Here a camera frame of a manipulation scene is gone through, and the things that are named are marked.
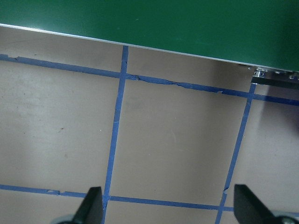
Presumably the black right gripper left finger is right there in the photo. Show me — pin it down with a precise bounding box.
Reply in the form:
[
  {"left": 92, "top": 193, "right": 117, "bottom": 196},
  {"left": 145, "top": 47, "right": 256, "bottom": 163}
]
[{"left": 72, "top": 187, "right": 103, "bottom": 224}]

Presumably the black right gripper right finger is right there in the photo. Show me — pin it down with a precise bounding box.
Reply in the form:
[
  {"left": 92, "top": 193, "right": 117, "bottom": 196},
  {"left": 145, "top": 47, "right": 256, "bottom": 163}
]
[{"left": 233, "top": 184, "right": 299, "bottom": 224}]

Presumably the green conveyor belt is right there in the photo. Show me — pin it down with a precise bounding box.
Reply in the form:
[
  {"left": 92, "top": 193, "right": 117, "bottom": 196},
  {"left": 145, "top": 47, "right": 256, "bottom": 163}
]
[{"left": 0, "top": 0, "right": 299, "bottom": 81}]

